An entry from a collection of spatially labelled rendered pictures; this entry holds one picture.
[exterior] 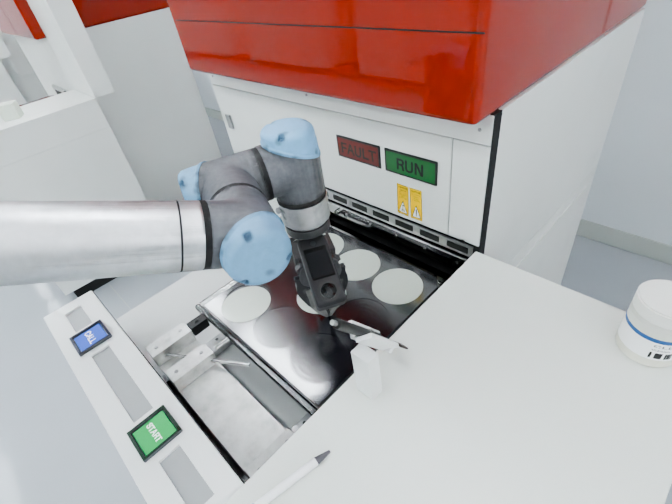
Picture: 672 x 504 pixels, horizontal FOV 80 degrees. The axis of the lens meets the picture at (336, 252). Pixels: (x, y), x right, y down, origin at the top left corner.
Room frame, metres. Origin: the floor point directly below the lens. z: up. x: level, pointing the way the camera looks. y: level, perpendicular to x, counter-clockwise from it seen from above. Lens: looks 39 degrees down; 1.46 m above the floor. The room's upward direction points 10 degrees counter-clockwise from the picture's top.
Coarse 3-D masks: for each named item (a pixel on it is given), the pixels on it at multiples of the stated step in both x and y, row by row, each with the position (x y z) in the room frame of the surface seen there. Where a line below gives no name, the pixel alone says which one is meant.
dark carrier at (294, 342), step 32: (384, 256) 0.65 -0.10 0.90; (288, 288) 0.60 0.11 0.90; (352, 288) 0.57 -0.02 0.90; (224, 320) 0.55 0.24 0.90; (256, 320) 0.53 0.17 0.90; (288, 320) 0.52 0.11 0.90; (320, 320) 0.50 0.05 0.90; (384, 320) 0.48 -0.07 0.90; (256, 352) 0.46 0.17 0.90; (288, 352) 0.44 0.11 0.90; (320, 352) 0.43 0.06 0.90; (320, 384) 0.37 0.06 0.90
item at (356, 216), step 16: (336, 208) 0.82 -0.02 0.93; (336, 224) 0.84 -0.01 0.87; (368, 224) 0.74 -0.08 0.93; (384, 224) 0.71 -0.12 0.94; (368, 240) 0.75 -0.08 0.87; (400, 240) 0.67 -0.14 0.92; (416, 240) 0.64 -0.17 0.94; (400, 256) 0.67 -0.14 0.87; (432, 256) 0.61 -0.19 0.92; (448, 256) 0.58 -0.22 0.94; (464, 256) 0.56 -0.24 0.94; (432, 272) 0.61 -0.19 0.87
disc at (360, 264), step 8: (344, 256) 0.68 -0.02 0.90; (352, 256) 0.67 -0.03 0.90; (360, 256) 0.67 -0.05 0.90; (368, 256) 0.66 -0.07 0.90; (376, 256) 0.66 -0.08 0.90; (352, 264) 0.64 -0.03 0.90; (360, 264) 0.64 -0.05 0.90; (368, 264) 0.64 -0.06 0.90; (376, 264) 0.63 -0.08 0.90; (352, 272) 0.62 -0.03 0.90; (360, 272) 0.62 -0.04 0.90; (368, 272) 0.61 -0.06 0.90; (352, 280) 0.60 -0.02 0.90
